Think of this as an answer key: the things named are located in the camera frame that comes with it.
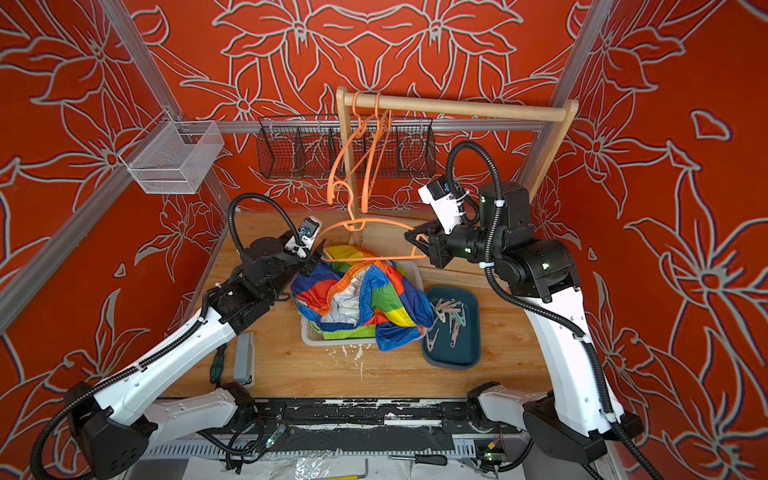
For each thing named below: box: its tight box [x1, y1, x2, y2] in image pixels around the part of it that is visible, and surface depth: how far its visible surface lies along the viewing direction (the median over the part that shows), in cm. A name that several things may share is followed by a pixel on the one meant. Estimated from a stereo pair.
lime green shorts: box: [308, 320, 377, 340], surface depth 81 cm
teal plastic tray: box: [422, 285, 481, 370], surface depth 87 cm
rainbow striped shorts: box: [292, 260, 435, 352], surface depth 77 cm
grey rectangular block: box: [233, 331, 256, 388], surface depth 79 cm
